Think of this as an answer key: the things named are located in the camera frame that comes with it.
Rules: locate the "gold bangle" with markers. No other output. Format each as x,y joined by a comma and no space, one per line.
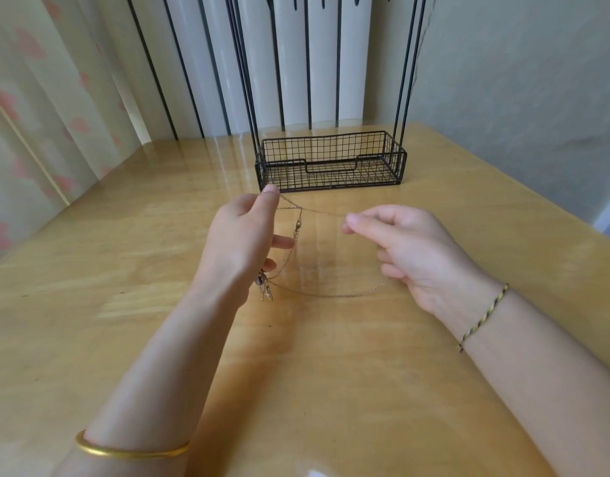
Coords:
131,451

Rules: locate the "person's left forearm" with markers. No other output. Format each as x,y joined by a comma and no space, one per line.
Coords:
146,387

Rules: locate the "person's right forearm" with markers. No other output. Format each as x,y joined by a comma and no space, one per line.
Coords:
554,392

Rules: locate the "pink floral curtain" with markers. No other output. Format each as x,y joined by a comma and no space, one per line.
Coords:
41,119

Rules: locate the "white black-striped curtain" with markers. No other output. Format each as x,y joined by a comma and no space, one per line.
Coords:
215,64

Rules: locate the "person's right hand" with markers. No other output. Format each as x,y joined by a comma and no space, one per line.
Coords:
419,253

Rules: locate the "person's left hand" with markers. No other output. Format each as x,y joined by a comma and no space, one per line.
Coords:
235,243

